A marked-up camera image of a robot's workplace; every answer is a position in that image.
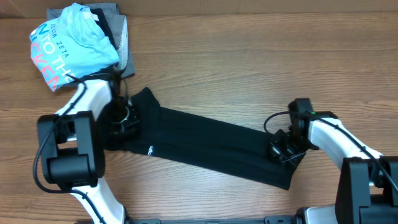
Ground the folded black garment in stack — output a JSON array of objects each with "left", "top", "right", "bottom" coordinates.
[{"left": 72, "top": 7, "right": 120, "bottom": 80}]

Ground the black t-shirt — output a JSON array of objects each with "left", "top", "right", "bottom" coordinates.
[{"left": 106, "top": 87, "right": 302, "bottom": 190}]

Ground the folded grey garment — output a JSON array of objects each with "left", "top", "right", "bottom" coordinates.
[{"left": 47, "top": 2, "right": 136, "bottom": 87}]

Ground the light blue printed t-shirt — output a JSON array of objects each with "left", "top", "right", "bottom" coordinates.
[{"left": 30, "top": 3, "right": 120, "bottom": 91}]

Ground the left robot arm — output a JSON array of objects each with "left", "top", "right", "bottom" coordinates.
[{"left": 32, "top": 72, "right": 140, "bottom": 223}]

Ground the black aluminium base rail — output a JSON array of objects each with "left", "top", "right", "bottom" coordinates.
[{"left": 130, "top": 215, "right": 303, "bottom": 224}]

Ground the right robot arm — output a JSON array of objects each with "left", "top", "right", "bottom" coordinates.
[{"left": 264, "top": 98, "right": 397, "bottom": 224}]

